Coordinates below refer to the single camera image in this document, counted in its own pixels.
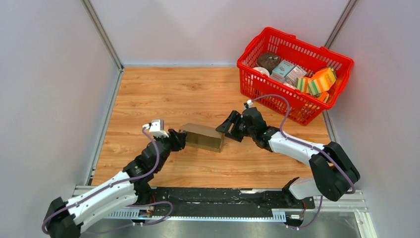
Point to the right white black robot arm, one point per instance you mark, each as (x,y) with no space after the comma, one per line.
(333,173)

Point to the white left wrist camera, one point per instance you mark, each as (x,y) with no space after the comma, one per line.
(156,128)

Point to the right aluminium corner post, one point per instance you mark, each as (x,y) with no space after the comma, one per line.
(347,11)

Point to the brown round packaged item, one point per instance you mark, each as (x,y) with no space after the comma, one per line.
(268,61)

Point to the brown cardboard paper box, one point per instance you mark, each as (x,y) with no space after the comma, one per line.
(203,137)

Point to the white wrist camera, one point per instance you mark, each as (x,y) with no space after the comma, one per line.
(156,128)
(248,104)

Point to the green orange striped pack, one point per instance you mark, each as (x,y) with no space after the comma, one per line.
(301,84)

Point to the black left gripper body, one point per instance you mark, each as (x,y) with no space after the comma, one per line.
(170,145)

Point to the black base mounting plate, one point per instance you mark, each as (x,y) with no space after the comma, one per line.
(221,202)

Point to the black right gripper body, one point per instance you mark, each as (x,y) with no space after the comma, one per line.
(238,129)

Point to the grey white small box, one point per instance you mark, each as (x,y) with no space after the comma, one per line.
(295,73)

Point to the orange green striped box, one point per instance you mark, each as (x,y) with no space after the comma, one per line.
(322,81)

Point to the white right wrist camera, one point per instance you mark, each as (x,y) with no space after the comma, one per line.
(248,104)

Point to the white round container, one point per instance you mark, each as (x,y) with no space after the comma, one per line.
(262,70)

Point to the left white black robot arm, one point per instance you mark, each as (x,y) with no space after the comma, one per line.
(70,218)

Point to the red plastic basket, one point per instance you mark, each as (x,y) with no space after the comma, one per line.
(279,94)

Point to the aluminium frame corner post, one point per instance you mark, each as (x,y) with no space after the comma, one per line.
(90,9)

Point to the teal small box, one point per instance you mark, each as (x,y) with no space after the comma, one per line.
(283,68)

